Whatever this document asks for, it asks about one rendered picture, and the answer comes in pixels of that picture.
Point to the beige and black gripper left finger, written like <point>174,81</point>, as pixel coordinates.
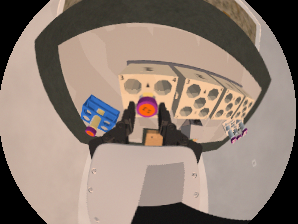
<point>118,133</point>

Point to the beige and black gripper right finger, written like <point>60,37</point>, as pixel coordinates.
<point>171,135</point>

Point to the blue tube rack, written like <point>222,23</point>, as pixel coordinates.
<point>108,115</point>

